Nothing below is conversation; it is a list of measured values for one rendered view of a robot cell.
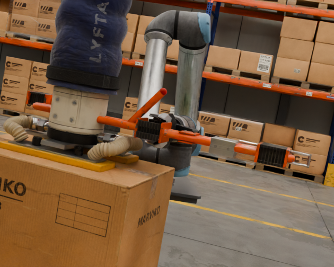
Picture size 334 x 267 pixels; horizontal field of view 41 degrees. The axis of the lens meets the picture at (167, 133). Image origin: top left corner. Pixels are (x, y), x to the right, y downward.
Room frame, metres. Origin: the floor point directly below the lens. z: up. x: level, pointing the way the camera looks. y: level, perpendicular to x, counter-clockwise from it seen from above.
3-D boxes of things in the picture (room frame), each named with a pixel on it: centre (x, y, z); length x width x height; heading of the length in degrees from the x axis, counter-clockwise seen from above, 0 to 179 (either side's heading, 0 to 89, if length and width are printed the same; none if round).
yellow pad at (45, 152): (1.31, 0.31, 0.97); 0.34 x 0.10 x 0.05; 73
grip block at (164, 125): (1.33, 0.04, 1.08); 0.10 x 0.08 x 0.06; 163
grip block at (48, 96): (1.73, 0.49, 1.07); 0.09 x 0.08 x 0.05; 163
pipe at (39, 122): (1.40, 0.28, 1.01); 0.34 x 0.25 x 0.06; 73
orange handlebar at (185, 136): (1.46, 0.06, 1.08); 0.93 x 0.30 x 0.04; 73
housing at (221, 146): (1.26, -0.16, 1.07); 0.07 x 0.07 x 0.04; 73
